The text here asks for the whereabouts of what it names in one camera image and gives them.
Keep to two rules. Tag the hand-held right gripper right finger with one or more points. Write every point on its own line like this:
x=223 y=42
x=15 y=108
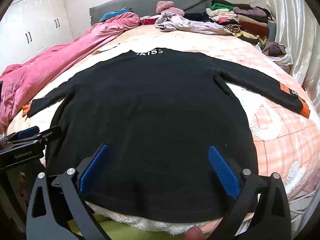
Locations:
x=222 y=170

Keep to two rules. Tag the peach plaid fleece blanket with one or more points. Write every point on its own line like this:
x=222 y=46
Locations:
x=275 y=135

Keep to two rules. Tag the black sweater with orange cuffs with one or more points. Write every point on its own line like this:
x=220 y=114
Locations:
x=150 y=105

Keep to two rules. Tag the white satin curtain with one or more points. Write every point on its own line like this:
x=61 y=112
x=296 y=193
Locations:
x=292 y=17

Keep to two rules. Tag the person's right hand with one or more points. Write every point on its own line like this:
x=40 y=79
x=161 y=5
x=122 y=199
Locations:
x=197 y=233

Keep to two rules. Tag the red cloth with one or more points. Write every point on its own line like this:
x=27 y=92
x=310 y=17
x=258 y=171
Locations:
x=150 y=21

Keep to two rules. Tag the white plastic bag of clothes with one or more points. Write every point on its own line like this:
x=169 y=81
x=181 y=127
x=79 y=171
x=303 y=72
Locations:
x=287 y=55

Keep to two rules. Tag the pale pink knit garment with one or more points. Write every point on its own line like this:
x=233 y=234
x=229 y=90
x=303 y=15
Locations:
x=176 y=11

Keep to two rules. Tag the black folded garment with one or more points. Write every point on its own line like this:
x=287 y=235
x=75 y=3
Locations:
x=197 y=17

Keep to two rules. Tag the crumpled lilac garment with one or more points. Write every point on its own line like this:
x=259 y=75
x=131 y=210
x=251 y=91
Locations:
x=190 y=26

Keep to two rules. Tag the white wardrobe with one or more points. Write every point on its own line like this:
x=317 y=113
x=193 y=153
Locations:
x=32 y=17

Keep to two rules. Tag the grey blue pillow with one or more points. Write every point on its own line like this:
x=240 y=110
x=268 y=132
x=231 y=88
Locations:
x=272 y=31

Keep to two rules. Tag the blue cloth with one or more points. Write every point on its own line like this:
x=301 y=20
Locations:
x=112 y=15

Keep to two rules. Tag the pink fluffy cushion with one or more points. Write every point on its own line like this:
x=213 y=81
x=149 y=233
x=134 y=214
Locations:
x=165 y=6

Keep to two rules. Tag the pink quilt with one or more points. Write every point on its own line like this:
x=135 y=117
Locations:
x=62 y=57

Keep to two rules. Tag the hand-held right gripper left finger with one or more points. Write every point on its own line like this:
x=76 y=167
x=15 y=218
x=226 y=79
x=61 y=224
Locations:
x=96 y=165

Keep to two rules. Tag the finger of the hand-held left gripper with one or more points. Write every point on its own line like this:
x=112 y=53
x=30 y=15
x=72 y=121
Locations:
x=50 y=132
x=28 y=131

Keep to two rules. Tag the stack of folded clothes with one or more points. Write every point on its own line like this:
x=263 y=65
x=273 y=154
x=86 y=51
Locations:
x=250 y=17

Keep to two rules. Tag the grey padded headboard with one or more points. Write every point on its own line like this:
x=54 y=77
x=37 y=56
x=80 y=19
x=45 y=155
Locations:
x=145 y=2

